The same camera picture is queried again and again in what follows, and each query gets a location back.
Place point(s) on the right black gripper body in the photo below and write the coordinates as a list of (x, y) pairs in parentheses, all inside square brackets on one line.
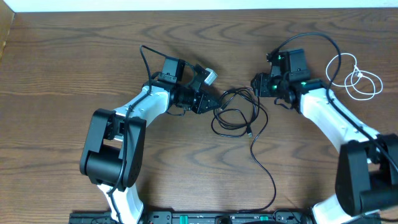
[(270, 87)]

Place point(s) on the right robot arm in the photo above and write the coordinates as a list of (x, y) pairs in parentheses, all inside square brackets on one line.
[(366, 178)]

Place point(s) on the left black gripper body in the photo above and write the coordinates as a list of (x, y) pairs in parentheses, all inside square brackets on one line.
[(199, 101)]

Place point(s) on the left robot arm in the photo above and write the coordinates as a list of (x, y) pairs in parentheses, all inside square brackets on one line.
[(114, 146)]

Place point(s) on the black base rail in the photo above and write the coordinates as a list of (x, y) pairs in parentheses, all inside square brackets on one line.
[(158, 217)]

